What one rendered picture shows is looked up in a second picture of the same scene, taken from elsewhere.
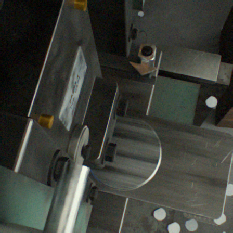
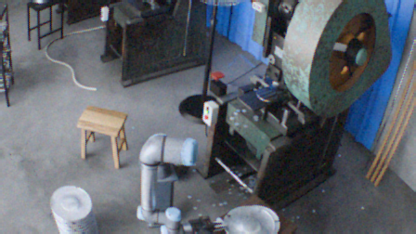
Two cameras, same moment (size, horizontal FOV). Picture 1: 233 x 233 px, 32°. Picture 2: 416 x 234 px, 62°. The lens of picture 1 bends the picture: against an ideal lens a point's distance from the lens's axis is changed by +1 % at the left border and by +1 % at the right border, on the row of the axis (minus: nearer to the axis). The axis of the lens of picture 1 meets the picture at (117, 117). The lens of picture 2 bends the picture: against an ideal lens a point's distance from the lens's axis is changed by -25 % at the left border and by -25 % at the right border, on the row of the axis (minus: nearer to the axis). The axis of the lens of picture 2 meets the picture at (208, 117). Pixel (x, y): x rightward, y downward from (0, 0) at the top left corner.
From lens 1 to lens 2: 2.34 m
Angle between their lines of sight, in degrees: 61
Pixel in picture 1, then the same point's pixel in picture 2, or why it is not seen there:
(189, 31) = not seen: outside the picture
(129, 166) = (263, 93)
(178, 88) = (274, 134)
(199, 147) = (255, 104)
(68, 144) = (273, 55)
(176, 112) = (267, 129)
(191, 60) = (279, 142)
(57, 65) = (280, 41)
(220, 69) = (271, 149)
